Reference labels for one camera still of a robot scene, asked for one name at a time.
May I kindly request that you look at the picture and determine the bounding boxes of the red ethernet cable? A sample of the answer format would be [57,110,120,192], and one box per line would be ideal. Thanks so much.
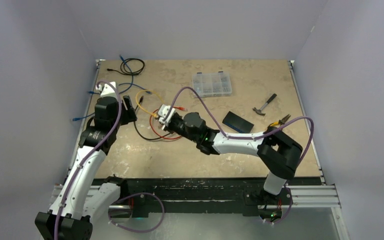
[149,105,186,141]

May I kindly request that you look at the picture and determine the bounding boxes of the yellow ethernet cable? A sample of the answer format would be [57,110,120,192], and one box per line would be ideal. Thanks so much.
[135,89,166,119]

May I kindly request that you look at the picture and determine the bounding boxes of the black ethernet cable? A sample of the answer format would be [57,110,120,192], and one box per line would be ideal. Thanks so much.
[107,58,176,142]

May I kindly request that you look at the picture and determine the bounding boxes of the long blue ethernet cable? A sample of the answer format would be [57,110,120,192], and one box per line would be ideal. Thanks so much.
[72,82,153,122]

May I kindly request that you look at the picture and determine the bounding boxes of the black rectangular box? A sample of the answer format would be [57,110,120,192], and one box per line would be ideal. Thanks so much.
[222,111,254,134]

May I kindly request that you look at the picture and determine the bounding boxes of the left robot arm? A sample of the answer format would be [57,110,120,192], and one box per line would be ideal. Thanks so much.
[34,93,137,240]

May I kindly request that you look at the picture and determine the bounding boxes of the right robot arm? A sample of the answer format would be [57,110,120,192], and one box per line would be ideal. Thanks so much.
[157,110,303,204]

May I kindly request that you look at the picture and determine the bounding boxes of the clear plastic organizer box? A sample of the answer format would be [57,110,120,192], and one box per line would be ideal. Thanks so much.
[191,71,233,98]

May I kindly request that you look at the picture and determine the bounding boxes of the black mounting base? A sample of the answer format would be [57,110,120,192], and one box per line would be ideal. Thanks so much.
[95,177,323,220]

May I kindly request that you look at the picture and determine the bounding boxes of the hammer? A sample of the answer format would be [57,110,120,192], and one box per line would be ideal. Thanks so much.
[252,93,277,116]

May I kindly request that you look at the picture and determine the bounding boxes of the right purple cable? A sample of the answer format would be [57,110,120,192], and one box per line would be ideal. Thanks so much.
[164,86,315,226]

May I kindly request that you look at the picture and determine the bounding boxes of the purple cable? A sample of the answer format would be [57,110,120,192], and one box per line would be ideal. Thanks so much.
[52,80,166,240]
[164,86,315,226]

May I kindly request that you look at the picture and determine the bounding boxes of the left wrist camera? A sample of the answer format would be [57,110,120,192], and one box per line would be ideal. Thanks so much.
[95,81,118,99]

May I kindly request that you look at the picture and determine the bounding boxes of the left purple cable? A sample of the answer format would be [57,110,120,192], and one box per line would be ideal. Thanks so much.
[52,80,166,240]

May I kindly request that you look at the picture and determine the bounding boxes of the short blue ethernet cable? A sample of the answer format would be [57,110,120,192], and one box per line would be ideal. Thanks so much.
[87,54,135,96]

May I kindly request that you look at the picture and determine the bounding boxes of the yellow handled pliers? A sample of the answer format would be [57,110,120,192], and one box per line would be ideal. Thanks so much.
[267,114,291,130]

